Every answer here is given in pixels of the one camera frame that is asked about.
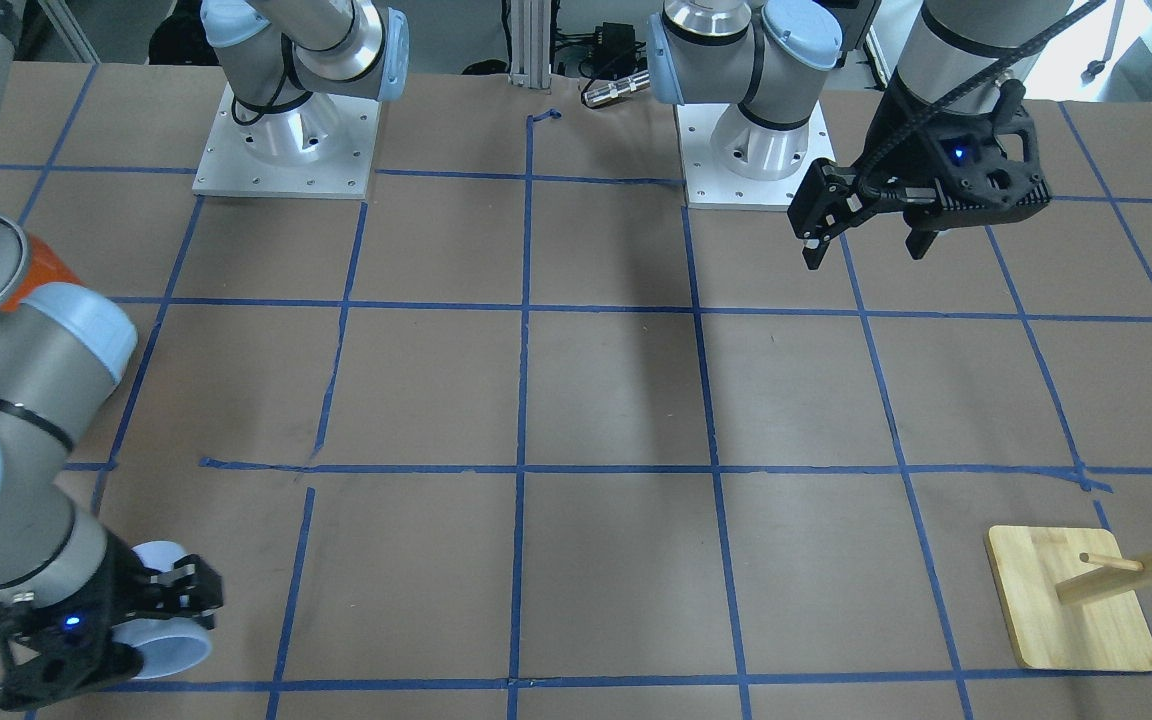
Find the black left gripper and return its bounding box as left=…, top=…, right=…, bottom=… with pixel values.
left=787, top=78, right=1052, bottom=272

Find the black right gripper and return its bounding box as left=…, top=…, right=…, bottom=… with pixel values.
left=0, top=539, right=225, bottom=712

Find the light blue cup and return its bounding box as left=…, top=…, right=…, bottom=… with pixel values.
left=113, top=539, right=212, bottom=680

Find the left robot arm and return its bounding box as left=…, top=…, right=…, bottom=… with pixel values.
left=646, top=1, right=1096, bottom=270

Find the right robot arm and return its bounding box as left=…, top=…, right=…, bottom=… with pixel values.
left=0, top=1, right=411, bottom=712

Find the wooden cup stand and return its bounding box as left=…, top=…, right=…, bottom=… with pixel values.
left=982, top=524, right=1152, bottom=674

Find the black power adapter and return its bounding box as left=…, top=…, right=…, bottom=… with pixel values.
left=589, top=22, right=637, bottom=77

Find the silver cylinder connector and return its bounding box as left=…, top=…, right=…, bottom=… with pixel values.
left=581, top=70, right=652, bottom=109

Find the orange can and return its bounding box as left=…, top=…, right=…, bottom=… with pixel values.
left=0, top=214, right=82, bottom=311

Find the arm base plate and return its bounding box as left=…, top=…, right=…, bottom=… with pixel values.
left=675, top=104, right=835, bottom=211
left=192, top=88, right=382, bottom=200

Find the aluminium frame post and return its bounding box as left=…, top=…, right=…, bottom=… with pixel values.
left=500, top=0, right=556, bottom=92

